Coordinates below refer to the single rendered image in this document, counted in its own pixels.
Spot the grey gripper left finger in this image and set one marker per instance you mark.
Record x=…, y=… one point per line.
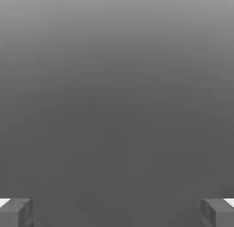
x=16, y=213

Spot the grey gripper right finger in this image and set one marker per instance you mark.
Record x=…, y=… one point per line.
x=217, y=214

